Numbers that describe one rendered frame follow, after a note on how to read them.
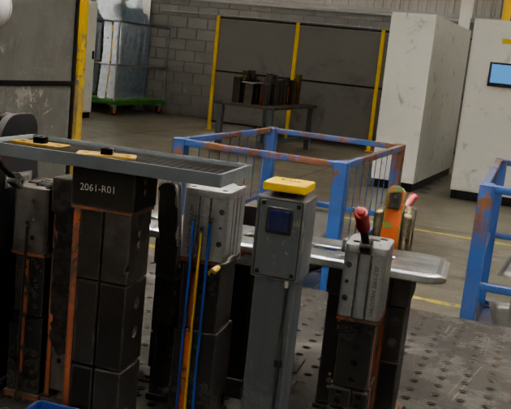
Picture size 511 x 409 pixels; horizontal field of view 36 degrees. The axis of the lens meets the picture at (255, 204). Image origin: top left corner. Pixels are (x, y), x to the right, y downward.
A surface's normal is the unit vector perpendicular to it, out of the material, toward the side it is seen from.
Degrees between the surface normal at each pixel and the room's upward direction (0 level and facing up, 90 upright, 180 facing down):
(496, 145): 90
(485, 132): 90
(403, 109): 90
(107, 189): 90
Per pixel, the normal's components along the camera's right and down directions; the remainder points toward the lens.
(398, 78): -0.40, 0.12
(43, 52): 0.94, 0.18
